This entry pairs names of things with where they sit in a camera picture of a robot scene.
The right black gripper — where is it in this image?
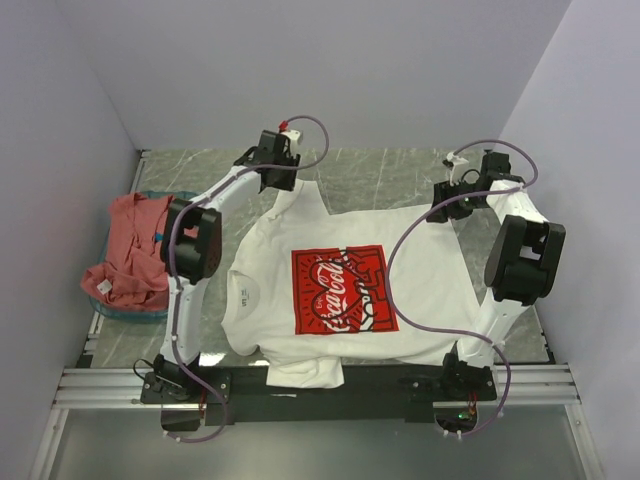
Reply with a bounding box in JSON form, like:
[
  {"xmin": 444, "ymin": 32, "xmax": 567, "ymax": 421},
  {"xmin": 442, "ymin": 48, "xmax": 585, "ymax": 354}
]
[{"xmin": 426, "ymin": 178, "xmax": 488, "ymax": 223}]

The aluminium frame rail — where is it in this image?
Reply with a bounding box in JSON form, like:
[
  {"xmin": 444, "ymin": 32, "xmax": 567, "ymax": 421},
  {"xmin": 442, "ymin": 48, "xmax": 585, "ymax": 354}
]
[{"xmin": 52, "ymin": 365, "xmax": 581, "ymax": 410}]

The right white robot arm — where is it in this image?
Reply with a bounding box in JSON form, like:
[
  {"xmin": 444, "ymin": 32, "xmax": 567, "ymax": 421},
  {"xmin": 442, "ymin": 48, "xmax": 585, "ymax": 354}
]
[{"xmin": 426, "ymin": 151, "xmax": 566, "ymax": 400}]

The white Coca-Cola t-shirt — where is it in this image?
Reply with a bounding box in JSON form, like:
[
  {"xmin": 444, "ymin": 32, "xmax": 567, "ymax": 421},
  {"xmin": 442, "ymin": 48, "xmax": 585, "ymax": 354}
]
[{"xmin": 222, "ymin": 181, "xmax": 479, "ymax": 388}]

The black base beam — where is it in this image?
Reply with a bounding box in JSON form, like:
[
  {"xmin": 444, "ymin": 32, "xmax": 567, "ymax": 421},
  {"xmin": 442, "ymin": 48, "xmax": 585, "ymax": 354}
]
[{"xmin": 140, "ymin": 365, "xmax": 497, "ymax": 426}]

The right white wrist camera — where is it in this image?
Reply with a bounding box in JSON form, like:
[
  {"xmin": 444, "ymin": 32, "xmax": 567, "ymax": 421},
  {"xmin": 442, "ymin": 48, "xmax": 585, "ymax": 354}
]
[{"xmin": 443, "ymin": 152, "xmax": 469, "ymax": 186}]

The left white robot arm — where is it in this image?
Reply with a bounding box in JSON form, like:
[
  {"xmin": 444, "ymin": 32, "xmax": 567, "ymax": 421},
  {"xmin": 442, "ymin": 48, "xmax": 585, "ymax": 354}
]
[{"xmin": 143, "ymin": 123, "xmax": 302, "ymax": 403}]

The red t-shirt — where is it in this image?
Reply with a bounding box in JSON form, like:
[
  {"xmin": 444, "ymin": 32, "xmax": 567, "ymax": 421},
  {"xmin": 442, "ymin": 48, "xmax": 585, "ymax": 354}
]
[{"xmin": 80, "ymin": 192, "xmax": 176, "ymax": 310}]

